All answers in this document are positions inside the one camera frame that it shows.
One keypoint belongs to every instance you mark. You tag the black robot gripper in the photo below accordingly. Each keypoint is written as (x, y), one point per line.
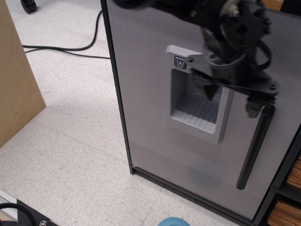
(209, 72)

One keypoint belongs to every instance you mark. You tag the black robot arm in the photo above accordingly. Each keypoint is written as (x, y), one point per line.
(234, 54)

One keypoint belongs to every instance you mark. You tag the grey water dispenser panel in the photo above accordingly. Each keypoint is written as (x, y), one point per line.
(187, 108)

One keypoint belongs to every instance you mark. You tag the wooden top shelf edge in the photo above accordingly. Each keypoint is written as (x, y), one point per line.
(275, 5)

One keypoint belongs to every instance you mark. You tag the brown woven basket upper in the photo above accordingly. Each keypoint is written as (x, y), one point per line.
(294, 177)

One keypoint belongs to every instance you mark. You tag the brown woven basket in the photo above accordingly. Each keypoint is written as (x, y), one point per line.
(284, 214)
(294, 177)

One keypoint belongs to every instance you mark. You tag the brown woven basket lower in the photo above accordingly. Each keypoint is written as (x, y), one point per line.
(284, 214)

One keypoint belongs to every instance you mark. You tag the blue round object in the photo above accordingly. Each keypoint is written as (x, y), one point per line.
(173, 221)

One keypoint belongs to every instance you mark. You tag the light wooden board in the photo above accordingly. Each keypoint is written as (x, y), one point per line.
(20, 96)

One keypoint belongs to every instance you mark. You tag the black caster wheel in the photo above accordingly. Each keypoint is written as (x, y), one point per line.
(29, 6)

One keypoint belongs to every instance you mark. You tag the black fridge door handle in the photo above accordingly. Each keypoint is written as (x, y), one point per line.
(255, 145)

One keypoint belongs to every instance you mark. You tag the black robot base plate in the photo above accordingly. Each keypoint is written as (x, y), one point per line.
(27, 216)

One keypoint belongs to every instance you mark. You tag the aluminium rail strip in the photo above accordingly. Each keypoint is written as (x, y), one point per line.
(8, 213)

